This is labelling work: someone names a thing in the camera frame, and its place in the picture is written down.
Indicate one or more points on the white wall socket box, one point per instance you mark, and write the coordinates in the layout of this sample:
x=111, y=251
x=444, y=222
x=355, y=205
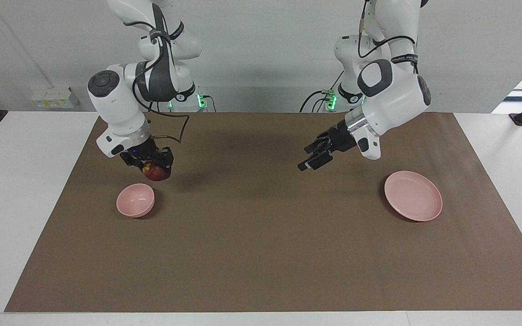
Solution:
x=55, y=97

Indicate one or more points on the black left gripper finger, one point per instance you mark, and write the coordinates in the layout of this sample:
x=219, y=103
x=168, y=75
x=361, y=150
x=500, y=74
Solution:
x=320, y=161
x=319, y=144

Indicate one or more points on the pink bowl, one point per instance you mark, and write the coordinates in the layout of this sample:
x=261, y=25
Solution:
x=135, y=199

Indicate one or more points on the brown table mat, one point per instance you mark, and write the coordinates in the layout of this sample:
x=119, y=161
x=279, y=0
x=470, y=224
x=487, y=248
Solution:
x=261, y=235

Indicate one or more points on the pink plate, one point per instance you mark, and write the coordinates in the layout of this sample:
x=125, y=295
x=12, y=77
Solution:
x=413, y=197

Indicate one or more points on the dark red apple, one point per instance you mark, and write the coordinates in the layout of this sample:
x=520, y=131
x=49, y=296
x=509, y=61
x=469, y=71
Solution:
x=156, y=174

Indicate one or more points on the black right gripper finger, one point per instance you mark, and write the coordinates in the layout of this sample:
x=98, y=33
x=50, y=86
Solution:
x=166, y=158
x=133, y=159

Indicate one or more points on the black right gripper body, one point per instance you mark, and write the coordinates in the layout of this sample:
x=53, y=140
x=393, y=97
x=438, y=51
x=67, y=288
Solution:
x=145, y=149

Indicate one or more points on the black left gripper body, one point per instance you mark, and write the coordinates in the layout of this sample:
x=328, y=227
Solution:
x=345, y=137

